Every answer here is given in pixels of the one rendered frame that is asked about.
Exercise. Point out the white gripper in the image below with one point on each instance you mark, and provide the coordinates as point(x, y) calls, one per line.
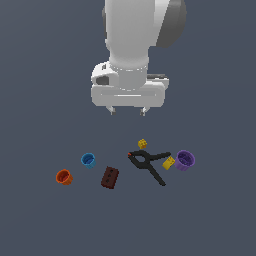
point(128, 95)

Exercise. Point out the small yellow toy block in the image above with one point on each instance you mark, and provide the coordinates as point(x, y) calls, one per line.
point(142, 143)

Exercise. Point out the black spring clamp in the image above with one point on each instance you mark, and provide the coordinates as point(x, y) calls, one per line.
point(147, 164)

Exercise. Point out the blue cup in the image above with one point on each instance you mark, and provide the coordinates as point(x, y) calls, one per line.
point(88, 160)

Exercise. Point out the yellow rectangular block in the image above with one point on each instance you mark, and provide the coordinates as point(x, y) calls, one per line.
point(168, 162)

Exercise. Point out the dark brown brick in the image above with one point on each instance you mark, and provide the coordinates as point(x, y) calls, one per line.
point(110, 177)

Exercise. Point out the purple cup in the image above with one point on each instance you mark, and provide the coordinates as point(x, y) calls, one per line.
point(184, 160)

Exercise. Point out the orange cup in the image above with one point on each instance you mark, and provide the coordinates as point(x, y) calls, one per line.
point(64, 177)

